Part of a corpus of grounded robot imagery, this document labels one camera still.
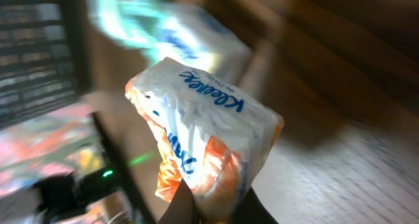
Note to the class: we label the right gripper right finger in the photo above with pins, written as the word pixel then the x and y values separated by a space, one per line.
pixel 251 211

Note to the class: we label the grey plastic basket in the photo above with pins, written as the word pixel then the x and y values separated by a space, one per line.
pixel 44 60

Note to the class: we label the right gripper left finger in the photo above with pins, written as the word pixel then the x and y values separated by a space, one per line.
pixel 182 208

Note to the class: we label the yellow snack bag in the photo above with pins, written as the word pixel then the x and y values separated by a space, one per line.
pixel 60 142

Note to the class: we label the orange tissue pack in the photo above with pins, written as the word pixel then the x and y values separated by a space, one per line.
pixel 209 133

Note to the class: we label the teal tissue pack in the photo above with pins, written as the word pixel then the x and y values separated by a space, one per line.
pixel 184 32

